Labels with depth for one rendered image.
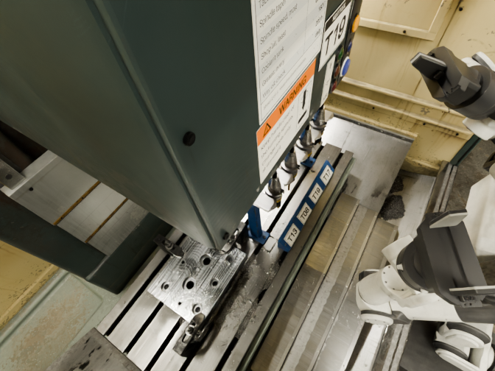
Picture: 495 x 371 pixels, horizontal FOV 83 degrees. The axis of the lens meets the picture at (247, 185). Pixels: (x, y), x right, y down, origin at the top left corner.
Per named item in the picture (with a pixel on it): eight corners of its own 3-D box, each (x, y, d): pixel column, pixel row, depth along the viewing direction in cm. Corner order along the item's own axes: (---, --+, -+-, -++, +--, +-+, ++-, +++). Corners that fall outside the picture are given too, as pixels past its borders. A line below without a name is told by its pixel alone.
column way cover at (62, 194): (183, 177, 134) (138, 88, 91) (109, 260, 114) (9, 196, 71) (174, 174, 136) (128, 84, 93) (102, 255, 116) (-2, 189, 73)
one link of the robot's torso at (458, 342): (470, 332, 146) (500, 301, 112) (462, 370, 138) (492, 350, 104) (435, 316, 155) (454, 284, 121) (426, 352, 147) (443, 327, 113)
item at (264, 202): (279, 201, 87) (279, 200, 87) (271, 214, 85) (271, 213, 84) (260, 192, 90) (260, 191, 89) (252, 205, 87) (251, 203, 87)
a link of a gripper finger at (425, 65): (423, 51, 49) (446, 65, 51) (407, 65, 52) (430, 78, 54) (426, 56, 48) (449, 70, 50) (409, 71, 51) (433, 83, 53)
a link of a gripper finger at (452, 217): (444, 217, 34) (429, 228, 39) (474, 213, 33) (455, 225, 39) (440, 205, 35) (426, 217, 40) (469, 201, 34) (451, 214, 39)
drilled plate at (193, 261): (247, 258, 106) (246, 254, 101) (201, 331, 93) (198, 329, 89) (199, 230, 114) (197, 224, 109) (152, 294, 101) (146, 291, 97)
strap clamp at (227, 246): (249, 235, 115) (245, 218, 103) (231, 261, 109) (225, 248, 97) (242, 230, 116) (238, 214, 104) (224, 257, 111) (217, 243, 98)
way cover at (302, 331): (395, 227, 141) (407, 212, 127) (320, 420, 102) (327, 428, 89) (338, 201, 151) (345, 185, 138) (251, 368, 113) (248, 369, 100)
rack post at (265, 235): (270, 234, 114) (268, 197, 90) (264, 245, 112) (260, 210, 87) (250, 223, 118) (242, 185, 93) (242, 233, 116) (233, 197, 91)
